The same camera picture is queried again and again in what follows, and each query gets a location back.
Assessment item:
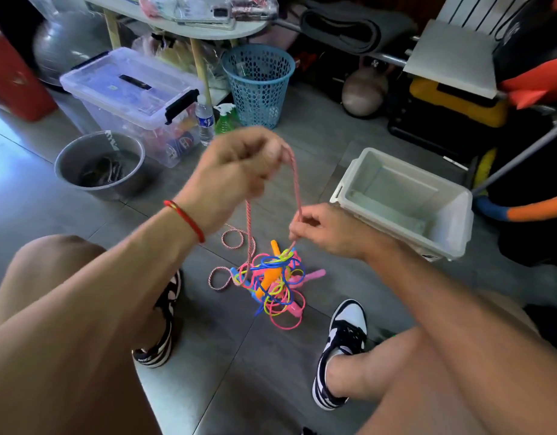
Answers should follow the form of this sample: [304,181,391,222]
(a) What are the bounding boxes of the person's right hand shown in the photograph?
[289,202,392,263]

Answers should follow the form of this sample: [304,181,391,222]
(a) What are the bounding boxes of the person's left hand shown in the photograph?
[174,126,296,236]

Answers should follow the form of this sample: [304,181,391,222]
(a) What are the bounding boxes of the pink thick handled jump rope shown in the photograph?
[208,140,307,294]

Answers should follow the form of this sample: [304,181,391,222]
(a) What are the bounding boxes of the yellow rope orange handles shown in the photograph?
[237,238,302,309]

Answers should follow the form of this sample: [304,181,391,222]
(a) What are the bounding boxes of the white plastic bin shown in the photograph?
[330,146,475,263]

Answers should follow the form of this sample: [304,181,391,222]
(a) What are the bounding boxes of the person's left forearm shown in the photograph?
[0,205,207,435]

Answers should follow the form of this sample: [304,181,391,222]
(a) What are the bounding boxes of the person's right forearm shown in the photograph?
[369,238,557,435]

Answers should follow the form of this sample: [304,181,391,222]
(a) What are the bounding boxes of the person's right leg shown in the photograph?
[328,289,542,435]

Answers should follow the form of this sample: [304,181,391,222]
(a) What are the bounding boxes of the person's leg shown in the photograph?
[328,289,542,435]
[0,234,175,435]

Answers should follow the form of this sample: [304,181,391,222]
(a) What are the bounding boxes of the person's left leg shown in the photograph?
[0,234,175,435]

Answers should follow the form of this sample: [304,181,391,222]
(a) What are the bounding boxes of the green spray bottle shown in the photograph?
[215,103,242,137]

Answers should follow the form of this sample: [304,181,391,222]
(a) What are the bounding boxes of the small plastic water bottle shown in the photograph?
[196,101,216,146]

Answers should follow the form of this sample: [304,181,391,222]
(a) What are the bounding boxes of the blue mesh plastic basket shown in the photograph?
[221,43,296,131]

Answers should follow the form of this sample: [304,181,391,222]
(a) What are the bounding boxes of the black white right shoe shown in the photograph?
[312,298,369,411]

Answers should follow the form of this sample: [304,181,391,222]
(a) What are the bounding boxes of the black white shoe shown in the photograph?
[132,269,184,369]
[312,298,369,411]

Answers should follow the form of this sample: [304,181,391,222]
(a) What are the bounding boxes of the brown ball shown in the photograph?
[341,66,390,118]

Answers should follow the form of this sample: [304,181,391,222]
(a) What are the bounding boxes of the clear bin with black latches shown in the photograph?
[60,47,202,169]

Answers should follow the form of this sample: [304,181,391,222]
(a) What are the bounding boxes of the grey metal basin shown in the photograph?
[54,130,147,201]

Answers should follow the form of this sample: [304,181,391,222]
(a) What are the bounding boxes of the clear plastic bag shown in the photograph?
[224,0,281,22]

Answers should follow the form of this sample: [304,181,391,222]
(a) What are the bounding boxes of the yellow black case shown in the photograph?
[409,77,510,129]

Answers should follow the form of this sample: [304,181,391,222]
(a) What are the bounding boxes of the pink white packet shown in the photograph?
[139,0,177,21]

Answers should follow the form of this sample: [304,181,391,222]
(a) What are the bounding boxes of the black white left shoe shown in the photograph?
[132,269,184,369]

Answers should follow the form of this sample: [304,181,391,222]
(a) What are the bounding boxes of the grey folded mat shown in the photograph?
[296,0,420,57]

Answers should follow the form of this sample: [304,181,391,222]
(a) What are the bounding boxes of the white round table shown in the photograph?
[83,0,270,105]

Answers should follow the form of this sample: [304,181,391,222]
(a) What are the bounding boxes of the white metal pole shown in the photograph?
[473,117,557,196]

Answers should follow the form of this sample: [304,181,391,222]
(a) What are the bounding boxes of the multicoloured hula hoop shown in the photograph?
[475,147,557,223]

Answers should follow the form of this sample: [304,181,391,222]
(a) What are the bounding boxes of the grey exercise ball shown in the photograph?
[32,10,112,87]

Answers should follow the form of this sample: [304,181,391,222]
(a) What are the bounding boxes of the grey flat board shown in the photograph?
[403,18,501,100]

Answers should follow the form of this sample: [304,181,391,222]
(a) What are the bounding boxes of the red bag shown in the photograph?
[0,18,59,123]

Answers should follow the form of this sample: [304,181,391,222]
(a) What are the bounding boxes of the black red inflatable toy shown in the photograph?
[493,0,557,109]

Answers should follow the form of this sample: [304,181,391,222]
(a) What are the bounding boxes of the white radiator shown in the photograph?
[437,0,524,37]

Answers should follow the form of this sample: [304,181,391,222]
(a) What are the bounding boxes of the red string bracelet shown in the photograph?
[163,199,208,245]

